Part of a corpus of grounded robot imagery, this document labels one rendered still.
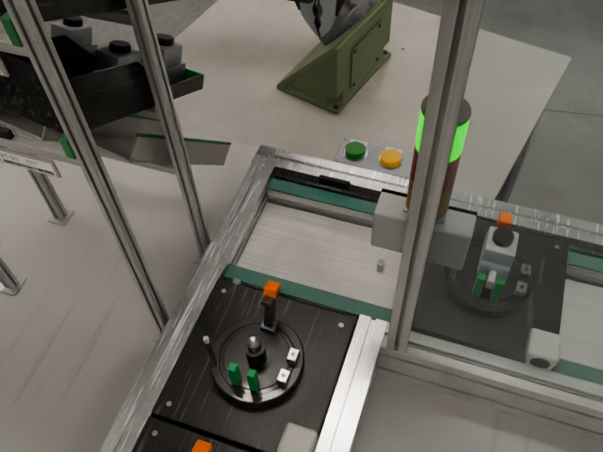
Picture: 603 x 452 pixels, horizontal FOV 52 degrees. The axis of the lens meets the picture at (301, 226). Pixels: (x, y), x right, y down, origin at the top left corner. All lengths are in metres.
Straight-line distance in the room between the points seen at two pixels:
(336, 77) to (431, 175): 0.74
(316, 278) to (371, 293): 0.10
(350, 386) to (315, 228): 0.33
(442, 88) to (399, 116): 0.88
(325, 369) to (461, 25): 0.58
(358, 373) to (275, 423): 0.15
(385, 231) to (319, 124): 0.66
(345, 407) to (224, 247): 0.35
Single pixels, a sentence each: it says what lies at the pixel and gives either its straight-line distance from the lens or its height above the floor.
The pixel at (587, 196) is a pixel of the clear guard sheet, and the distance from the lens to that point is 0.66.
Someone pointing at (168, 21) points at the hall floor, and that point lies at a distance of 3.32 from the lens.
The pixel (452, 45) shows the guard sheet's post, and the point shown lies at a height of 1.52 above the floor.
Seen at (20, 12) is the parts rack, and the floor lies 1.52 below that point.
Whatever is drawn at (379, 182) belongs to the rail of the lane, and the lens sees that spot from 1.18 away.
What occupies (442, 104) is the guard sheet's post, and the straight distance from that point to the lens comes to 0.59.
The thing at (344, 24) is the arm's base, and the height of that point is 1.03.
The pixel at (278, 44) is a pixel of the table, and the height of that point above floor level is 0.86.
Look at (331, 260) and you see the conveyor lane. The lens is 1.12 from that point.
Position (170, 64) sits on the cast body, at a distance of 1.00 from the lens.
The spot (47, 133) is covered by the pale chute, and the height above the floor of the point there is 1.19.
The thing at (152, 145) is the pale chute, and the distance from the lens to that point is 0.97.
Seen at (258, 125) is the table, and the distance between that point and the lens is 1.43.
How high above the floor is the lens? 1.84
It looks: 53 degrees down
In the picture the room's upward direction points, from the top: 3 degrees counter-clockwise
